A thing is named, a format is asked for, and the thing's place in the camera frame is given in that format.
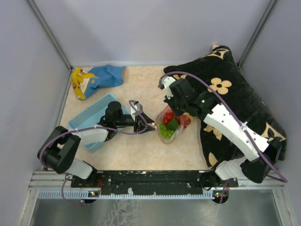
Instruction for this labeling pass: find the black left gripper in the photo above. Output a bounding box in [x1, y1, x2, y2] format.
[115, 112, 155, 134]

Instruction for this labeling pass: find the green grape bunch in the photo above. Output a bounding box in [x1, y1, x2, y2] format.
[158, 122, 174, 139]

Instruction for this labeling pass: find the clear zip bag orange zipper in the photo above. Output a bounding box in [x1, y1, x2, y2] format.
[154, 106, 193, 145]

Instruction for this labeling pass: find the red strawberry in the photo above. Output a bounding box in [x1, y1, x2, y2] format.
[182, 115, 191, 128]
[163, 111, 174, 125]

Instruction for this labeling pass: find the light blue plastic basket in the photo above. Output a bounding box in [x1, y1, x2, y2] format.
[68, 93, 130, 152]

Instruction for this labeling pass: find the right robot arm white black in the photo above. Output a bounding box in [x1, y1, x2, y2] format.
[158, 76, 281, 186]

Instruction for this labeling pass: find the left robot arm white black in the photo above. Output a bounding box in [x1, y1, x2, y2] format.
[37, 100, 155, 187]

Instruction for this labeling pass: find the black floral pillow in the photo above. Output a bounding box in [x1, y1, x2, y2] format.
[163, 45, 287, 167]

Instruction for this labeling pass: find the blue cloth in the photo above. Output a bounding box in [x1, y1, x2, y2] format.
[84, 65, 126, 98]

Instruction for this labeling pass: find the yellow pikachu plush toy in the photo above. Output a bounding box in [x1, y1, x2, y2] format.
[71, 67, 97, 100]

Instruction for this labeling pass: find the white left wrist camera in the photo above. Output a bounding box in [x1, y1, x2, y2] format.
[129, 100, 143, 121]

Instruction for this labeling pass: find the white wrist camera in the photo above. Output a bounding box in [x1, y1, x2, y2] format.
[129, 100, 143, 121]
[162, 76, 176, 99]

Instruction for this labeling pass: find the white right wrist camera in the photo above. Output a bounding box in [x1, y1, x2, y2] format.
[162, 76, 176, 99]

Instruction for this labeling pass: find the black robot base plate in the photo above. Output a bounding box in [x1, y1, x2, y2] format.
[71, 170, 225, 195]

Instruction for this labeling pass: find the grey slotted cable duct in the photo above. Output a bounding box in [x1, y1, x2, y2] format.
[37, 189, 230, 200]

